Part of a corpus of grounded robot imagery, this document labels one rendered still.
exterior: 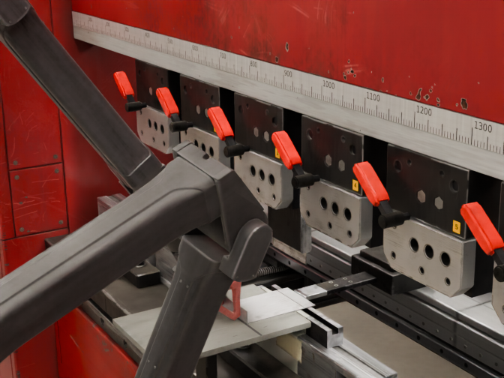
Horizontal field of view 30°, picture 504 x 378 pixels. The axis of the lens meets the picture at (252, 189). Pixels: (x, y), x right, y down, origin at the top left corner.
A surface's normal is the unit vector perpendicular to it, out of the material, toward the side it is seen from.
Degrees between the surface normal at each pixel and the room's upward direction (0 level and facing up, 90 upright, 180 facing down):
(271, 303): 0
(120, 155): 85
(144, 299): 0
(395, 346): 0
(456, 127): 90
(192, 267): 75
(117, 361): 90
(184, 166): 26
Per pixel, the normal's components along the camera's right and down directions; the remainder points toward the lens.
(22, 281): -0.10, -0.73
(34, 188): 0.51, 0.25
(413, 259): -0.86, 0.17
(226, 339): -0.02, -0.96
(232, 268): -0.65, -0.03
